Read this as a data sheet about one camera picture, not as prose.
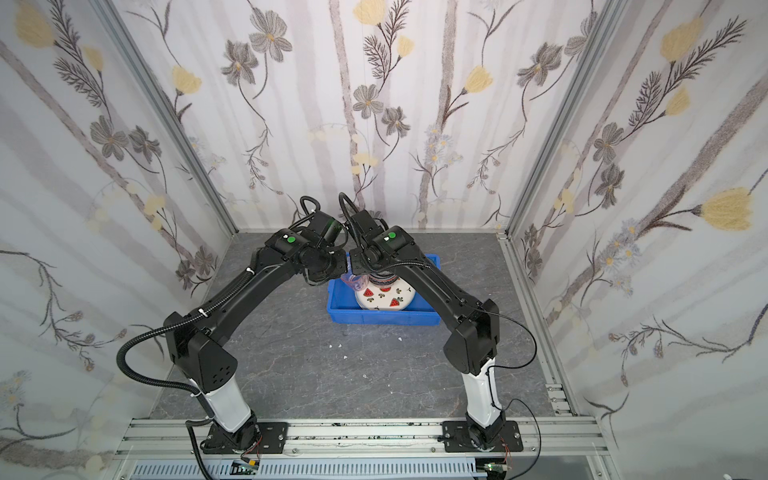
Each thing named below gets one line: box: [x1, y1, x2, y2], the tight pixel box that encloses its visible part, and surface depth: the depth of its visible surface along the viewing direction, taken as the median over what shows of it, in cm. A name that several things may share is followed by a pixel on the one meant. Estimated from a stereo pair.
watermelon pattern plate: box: [355, 278, 416, 311], surface depth 99 cm
